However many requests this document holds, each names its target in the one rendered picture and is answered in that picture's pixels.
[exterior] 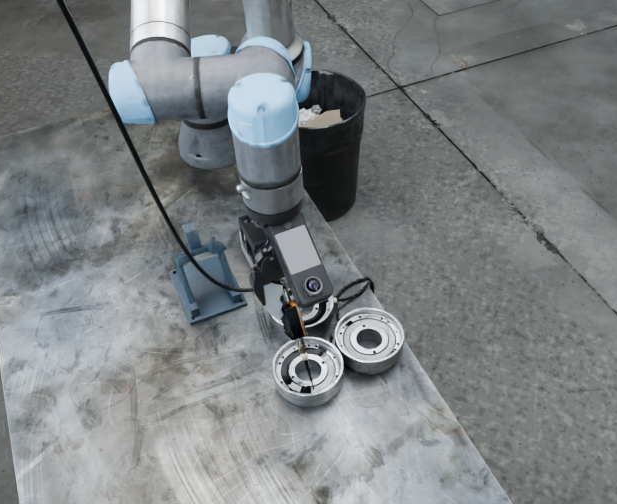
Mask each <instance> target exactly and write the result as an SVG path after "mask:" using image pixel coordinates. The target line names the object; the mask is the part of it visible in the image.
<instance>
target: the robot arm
mask: <svg viewBox="0 0 617 504"><path fill-rule="evenodd" d="M243 7H244V14H245V22H246V29H247V33H246V34H245V35H244V37H243V38H242V41H241V45H240V46H231V45H230V43H229V42H228V40H227V39H225V38H224V37H222V36H220V37H219V36H218V35H205V36H200V37H196V38H193V39H191V0H131V28H130V61H128V60H125V61H124V62H119V63H115V64H113V65H112V66H111V69H110V72H109V92H110V96H111V98H112V100H113V102H114V105H115V107H116V109H117V111H118V113H119V115H120V117H121V119H122V122H124V123H127V124H132V123H134V124H157V123H158V122H171V121H181V127H180V133H179V139H178V146H179V151H180V155H181V157H182V159H183V160H184V161H185V162H186V163H188V164H189V165H191V166H193V167H196V168H201V169H220V168H225V167H228V166H231V165H234V164H236V163H237V169H238V174H239V179H240V182H241V184H239V185H237V186H236V190H237V192H238V193H242V198H243V201H244V204H245V210H246V213H247V215H244V216H241V217H238V220H239V226H240V232H241V238H242V245H243V247H244V248H245V250H246V252H247V254H248V255H249V257H250V259H251V260H252V262H253V264H256V267H252V273H251V275H250V284H251V286H252V289H253V291H254V293H255V294H256V296H257V298H258V299H259V300H260V302H261V303H262V304H263V306H264V307H265V308H266V310H267V311H268V312H269V313H270V314H271V315H272V316H273V317H275V318H277V319H279V320H280V319H281V318H282V317H283V316H284V313H283V311H282V305H283V303H282V302H281V300H280V296H281V294H282V292H283V286H282V284H281V282H280V280H279V279H280V278H283V277H285V278H286V280H287V283H288V285H289V287H290V290H291V292H292V295H293V297H294V299H295V300H294V302H295V303H296V304H297V306H298V307H299V308H300V311H301V310H302V308H303V309H305V308H309V307H311V306H314V305H316V304H319V303H321V302H324V301H326V300H327V299H329V298H330V297H331V296H332V294H333V292H334V289H333V286H332V284H331V282H330V279H329V277H328V274H327V272H326V270H325V267H324V265H323V263H322V260H321V258H320V256H319V253H318V251H317V249H316V246H315V244H314V242H313V239H312V237H311V235H310V232H309V230H308V228H307V225H306V223H305V221H304V218H303V216H302V214H301V213H300V210H301V208H302V197H303V191H304V189H303V175H302V166H301V157H300V141H299V125H298V122H299V106H298V103H299V102H303V101H305V100H306V99H307V97H308V95H309V91H310V84H311V66H312V61H311V47H310V44H309V42H307V41H304V40H303V39H302V37H301V35H300V33H299V32H298V31H297V30H296V29H295V28H294V21H293V5H292V0H243ZM249 217H250V218H249ZM248 218H249V219H248ZM246 219H247V223H244V221H245V220H246ZM244 235H245V240H244Z"/></svg>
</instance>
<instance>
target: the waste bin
mask: <svg viewBox="0 0 617 504"><path fill-rule="evenodd" d="M313 105H319V106H320V108H321V109H322V111H321V112H320V114H318V115H321V114H323V113H324V112H326V111H331V110H338V109H340V117H341V118H342V120H343V121H342V122H339V123H336V124H333V125H328V126H323V127H300V126H299V141H300V157H301V166H302V175H303V187H304V189H305V190H306V192H307V193H308V195H309V196H310V198H311V200H312V201H313V203H314V204H315V206H316V207H317V209H318V210H319V212H320V213H321V215H322V216H323V218H324V219H325V221H330V220H334V219H336V218H339V217H341V216H343V215H344V214H346V213H347V212H348V211H349V210H350V209H351V208H352V206H353V205H354V203H355V199H356V189H357V178H358V167H359V156H360V145H361V139H362V135H363V126H364V113H365V107H366V94H365V91H364V89H363V88H362V86H361V85H360V84H359V83H357V82H356V81H355V80H353V79H351V78H350V77H348V76H346V75H344V74H341V73H339V72H336V71H331V70H323V69H311V84H310V91H309V95H308V97H307V99H306V100H305V101H303V102H299V103H298V106H299V110H302V109H303V108H305V109H306V110H309V109H311V107H312V106H313Z"/></svg>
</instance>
